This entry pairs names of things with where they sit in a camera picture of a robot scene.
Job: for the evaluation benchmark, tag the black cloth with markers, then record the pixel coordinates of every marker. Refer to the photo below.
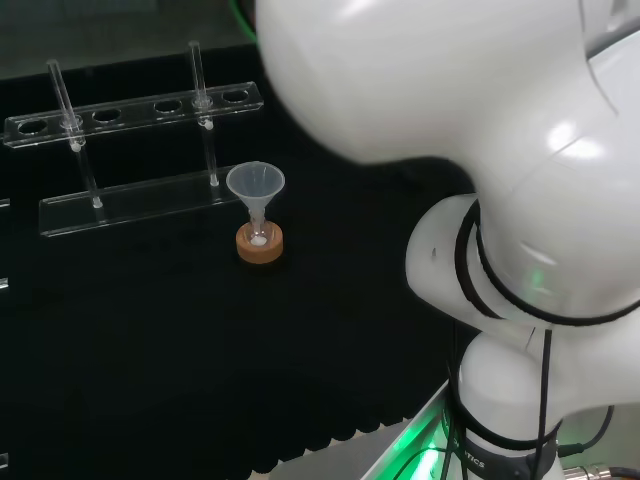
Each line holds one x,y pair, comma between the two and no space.
175,340

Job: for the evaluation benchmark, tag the clear funnel stand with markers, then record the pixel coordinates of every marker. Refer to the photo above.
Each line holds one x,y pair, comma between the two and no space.
135,202

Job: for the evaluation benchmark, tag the clear plastic funnel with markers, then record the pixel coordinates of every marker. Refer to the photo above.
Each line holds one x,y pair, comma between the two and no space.
255,181

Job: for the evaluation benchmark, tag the grey metal base plate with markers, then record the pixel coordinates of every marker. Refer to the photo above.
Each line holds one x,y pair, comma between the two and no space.
350,450

